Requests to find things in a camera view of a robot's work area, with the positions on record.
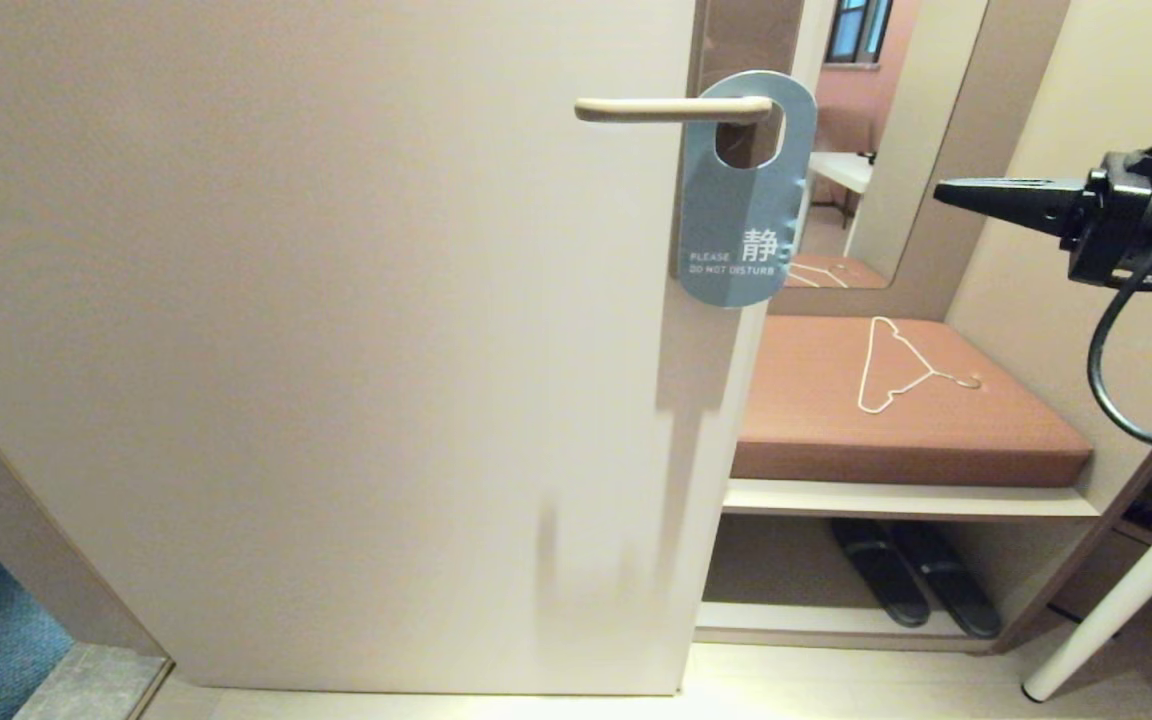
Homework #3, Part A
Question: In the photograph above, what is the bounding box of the beige lever door handle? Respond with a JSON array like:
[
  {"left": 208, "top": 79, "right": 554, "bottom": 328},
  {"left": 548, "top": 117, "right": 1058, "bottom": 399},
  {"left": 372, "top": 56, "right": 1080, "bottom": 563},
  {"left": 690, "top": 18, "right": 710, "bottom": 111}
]
[{"left": 576, "top": 96, "right": 775, "bottom": 125}]

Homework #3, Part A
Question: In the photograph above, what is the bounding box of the beige room door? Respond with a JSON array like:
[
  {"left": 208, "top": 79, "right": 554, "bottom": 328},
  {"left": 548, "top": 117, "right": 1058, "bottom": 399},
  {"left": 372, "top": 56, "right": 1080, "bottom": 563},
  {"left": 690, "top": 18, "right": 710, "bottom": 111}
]
[{"left": 0, "top": 0, "right": 809, "bottom": 698}]

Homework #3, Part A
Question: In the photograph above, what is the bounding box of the white door hanger sign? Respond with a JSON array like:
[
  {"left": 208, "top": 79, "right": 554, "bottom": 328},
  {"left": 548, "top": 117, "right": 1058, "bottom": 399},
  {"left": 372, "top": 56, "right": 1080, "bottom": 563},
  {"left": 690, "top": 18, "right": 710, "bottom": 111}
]
[{"left": 678, "top": 70, "right": 819, "bottom": 309}]

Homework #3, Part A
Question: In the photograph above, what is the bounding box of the brown bench cushion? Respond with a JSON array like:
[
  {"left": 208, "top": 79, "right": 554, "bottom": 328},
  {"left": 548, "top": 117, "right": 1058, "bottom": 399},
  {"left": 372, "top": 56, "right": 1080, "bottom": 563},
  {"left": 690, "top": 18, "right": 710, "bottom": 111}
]
[{"left": 731, "top": 316, "right": 1094, "bottom": 489}]

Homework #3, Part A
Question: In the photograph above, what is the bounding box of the dark slipper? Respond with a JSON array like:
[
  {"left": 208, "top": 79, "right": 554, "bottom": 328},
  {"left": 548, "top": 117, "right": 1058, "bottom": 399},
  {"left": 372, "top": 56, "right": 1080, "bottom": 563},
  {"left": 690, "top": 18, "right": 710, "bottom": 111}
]
[
  {"left": 886, "top": 520, "right": 1002, "bottom": 641},
  {"left": 829, "top": 518, "right": 931, "bottom": 629}
]

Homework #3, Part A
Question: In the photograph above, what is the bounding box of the wall mirror with beige frame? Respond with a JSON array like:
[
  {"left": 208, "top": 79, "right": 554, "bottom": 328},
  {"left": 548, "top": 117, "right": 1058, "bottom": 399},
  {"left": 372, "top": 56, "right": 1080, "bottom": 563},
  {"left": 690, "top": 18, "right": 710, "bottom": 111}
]
[{"left": 766, "top": 0, "right": 1072, "bottom": 323}]

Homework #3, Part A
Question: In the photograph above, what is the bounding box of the white table leg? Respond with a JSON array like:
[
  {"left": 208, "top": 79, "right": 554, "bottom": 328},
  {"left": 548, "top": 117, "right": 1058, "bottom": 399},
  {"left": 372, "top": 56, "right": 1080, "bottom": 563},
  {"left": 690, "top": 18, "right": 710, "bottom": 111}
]
[{"left": 1021, "top": 470, "right": 1152, "bottom": 703}]

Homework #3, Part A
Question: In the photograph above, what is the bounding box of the white bench shelf unit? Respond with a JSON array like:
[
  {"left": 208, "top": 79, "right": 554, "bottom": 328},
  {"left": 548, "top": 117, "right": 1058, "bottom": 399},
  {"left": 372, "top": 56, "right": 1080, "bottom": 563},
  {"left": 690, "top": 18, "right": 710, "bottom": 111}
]
[{"left": 694, "top": 478, "right": 1102, "bottom": 653}]

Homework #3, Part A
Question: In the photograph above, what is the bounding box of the black rubber cable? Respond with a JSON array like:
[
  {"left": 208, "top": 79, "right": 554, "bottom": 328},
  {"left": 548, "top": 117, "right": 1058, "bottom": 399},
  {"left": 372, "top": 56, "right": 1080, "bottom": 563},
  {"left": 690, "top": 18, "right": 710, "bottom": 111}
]
[{"left": 1088, "top": 190, "right": 1152, "bottom": 448}]

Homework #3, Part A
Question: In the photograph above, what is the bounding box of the white wire clothes hanger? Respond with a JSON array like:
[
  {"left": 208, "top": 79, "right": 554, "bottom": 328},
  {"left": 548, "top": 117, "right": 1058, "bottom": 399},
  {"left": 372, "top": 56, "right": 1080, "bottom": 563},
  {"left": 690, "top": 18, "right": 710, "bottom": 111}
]
[{"left": 856, "top": 317, "right": 983, "bottom": 415}]

